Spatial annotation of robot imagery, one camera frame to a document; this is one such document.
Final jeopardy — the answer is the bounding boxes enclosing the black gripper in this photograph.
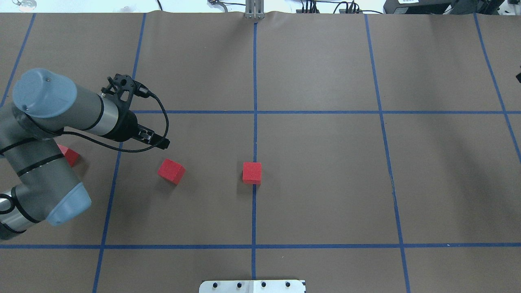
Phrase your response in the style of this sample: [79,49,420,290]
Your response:
[115,110,171,149]

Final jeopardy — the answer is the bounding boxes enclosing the red block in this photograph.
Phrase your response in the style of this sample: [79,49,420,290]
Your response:
[242,162,262,185]
[57,144,80,167]
[158,158,186,185]

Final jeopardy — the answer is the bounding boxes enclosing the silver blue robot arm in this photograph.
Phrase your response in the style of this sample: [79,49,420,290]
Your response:
[0,68,170,241]

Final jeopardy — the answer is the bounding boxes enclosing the black box white label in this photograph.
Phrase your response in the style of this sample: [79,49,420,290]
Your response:
[383,0,458,15]

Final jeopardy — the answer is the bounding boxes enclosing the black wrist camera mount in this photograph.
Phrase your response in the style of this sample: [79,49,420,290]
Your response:
[101,74,157,112]

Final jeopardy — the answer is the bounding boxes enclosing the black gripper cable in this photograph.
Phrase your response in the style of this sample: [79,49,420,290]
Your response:
[53,93,170,153]

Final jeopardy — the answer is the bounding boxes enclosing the white pedestal column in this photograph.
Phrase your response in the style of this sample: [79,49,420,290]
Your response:
[199,279,306,293]

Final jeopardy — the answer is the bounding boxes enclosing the aluminium frame post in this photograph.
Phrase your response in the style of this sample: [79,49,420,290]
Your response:
[244,0,265,20]

